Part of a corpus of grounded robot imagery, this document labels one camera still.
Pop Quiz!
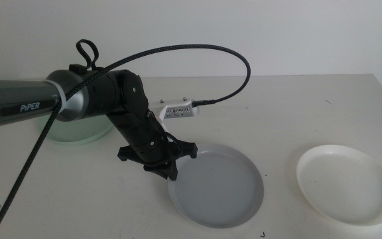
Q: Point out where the grey shallow bowl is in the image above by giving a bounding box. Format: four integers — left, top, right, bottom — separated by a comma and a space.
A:
166, 142, 265, 230

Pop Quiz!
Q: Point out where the pale green shallow bowl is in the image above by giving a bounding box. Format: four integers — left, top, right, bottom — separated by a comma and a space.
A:
37, 114, 115, 145

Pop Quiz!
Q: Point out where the white shallow bowl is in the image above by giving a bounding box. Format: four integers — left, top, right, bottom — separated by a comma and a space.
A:
296, 143, 382, 227

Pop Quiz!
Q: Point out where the white wrist camera with mount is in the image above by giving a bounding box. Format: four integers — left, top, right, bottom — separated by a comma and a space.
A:
148, 97, 201, 142

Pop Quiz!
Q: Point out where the thin black cable loop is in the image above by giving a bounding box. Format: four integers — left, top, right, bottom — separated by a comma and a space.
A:
76, 39, 99, 71

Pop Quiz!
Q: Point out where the black braided cable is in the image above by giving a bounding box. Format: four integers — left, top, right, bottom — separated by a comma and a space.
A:
0, 44, 252, 239

